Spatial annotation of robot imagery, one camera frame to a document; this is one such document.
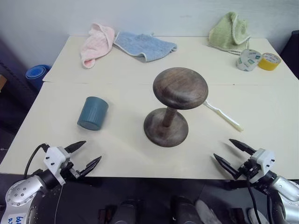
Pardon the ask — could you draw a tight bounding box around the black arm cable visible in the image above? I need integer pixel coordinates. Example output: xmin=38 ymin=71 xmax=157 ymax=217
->
xmin=24 ymin=144 xmax=50 ymax=175
xmin=246 ymin=176 xmax=264 ymax=224

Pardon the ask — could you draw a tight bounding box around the dark rounded shape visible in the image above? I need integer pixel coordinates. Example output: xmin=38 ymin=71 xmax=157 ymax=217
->
xmin=116 ymin=199 xmax=138 ymax=224
xmin=171 ymin=196 xmax=199 ymax=224

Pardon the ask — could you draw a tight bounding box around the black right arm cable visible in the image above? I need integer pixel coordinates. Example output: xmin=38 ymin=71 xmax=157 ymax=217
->
xmin=246 ymin=176 xmax=264 ymax=224

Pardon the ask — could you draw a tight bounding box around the grey printed tape roll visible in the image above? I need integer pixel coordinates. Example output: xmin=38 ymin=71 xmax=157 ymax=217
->
xmin=235 ymin=49 xmax=262 ymax=72

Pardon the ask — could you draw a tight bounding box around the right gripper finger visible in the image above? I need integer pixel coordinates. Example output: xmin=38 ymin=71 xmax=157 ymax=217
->
xmin=228 ymin=139 xmax=256 ymax=156
xmin=213 ymin=153 xmax=240 ymax=179

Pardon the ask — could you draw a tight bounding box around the dark wooden spool stand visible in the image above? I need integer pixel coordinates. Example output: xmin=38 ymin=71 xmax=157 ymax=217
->
xmin=143 ymin=67 xmax=209 ymax=147

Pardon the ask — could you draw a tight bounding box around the white toothbrush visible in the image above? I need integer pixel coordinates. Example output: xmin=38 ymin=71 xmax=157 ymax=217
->
xmin=202 ymin=100 xmax=244 ymax=133

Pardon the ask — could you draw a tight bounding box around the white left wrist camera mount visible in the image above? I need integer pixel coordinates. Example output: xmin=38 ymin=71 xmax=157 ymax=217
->
xmin=43 ymin=146 xmax=71 ymax=185

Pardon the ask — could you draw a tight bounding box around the green towel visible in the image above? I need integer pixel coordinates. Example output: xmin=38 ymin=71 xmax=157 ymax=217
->
xmin=207 ymin=11 xmax=252 ymax=56

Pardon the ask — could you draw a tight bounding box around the blue ribbed cup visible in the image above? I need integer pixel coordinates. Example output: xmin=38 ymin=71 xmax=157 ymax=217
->
xmin=77 ymin=96 xmax=109 ymax=132

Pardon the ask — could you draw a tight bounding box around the blue towel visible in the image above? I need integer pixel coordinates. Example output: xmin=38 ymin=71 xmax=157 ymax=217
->
xmin=113 ymin=31 xmax=178 ymax=63

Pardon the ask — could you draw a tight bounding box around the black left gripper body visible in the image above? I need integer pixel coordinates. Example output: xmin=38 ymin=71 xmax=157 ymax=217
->
xmin=61 ymin=160 xmax=89 ymax=180

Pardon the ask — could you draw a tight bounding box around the pink towel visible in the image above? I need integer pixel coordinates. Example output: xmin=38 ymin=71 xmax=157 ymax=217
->
xmin=80 ymin=22 xmax=115 ymax=69

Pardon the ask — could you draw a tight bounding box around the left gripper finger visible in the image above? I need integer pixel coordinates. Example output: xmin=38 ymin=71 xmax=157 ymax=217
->
xmin=81 ymin=155 xmax=103 ymax=177
xmin=64 ymin=140 xmax=87 ymax=154

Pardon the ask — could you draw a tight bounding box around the black chair back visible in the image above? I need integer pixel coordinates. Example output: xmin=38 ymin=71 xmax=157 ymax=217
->
xmin=279 ymin=30 xmax=299 ymax=80

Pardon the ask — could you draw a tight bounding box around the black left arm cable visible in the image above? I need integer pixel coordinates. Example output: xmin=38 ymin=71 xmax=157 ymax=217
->
xmin=24 ymin=144 xmax=50 ymax=175

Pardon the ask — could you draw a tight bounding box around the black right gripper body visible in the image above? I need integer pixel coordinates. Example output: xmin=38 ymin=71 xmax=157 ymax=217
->
xmin=236 ymin=155 xmax=258 ymax=181

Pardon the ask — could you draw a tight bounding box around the blue rolled mat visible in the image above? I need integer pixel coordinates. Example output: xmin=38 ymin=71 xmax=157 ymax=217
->
xmin=25 ymin=64 xmax=52 ymax=87

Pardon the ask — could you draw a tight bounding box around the pale grey rounded shape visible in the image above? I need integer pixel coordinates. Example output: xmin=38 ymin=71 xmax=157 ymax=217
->
xmin=195 ymin=200 xmax=221 ymax=224

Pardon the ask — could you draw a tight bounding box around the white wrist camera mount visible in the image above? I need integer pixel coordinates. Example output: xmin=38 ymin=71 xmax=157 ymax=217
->
xmin=43 ymin=146 xmax=71 ymax=185
xmin=246 ymin=148 xmax=276 ymax=184

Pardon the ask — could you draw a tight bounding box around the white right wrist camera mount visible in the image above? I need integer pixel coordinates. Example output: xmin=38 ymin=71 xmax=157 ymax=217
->
xmin=246 ymin=148 xmax=276 ymax=184

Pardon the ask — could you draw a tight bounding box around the yellow tape roll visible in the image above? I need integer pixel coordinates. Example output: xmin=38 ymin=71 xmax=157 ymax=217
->
xmin=257 ymin=52 xmax=282 ymax=71

